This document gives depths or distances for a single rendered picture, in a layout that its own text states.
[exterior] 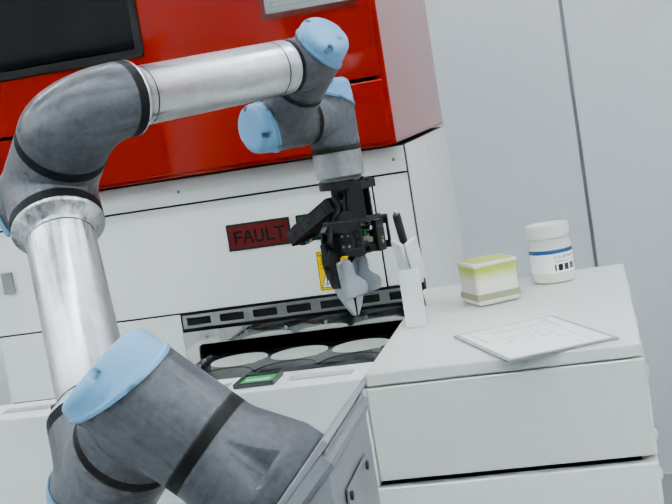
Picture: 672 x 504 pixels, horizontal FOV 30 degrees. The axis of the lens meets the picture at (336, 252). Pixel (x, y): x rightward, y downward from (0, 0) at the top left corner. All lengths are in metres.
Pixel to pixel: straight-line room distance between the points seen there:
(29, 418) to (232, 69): 0.54
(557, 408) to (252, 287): 0.83
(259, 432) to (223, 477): 0.06
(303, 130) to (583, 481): 0.64
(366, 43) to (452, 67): 1.53
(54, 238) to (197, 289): 0.80
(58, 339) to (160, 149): 0.84
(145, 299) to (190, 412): 1.12
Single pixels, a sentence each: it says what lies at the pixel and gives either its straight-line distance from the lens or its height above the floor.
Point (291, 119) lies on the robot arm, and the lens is 1.80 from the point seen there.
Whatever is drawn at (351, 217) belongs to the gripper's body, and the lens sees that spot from 1.90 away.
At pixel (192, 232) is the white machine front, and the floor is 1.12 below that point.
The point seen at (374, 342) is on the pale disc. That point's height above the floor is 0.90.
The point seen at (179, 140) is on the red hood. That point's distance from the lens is 2.22.
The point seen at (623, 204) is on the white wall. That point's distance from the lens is 3.66.
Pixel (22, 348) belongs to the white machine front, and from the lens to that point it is 2.44.
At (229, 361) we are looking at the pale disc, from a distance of 2.18.
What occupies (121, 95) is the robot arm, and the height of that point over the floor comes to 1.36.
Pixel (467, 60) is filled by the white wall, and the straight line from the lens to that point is 3.65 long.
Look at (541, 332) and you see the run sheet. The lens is 1.68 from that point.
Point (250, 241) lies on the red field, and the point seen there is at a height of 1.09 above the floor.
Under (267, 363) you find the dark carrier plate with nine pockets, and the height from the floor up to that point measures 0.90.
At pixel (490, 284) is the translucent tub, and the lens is 1.94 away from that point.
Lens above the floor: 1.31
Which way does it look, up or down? 7 degrees down
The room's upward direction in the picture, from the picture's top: 9 degrees counter-clockwise
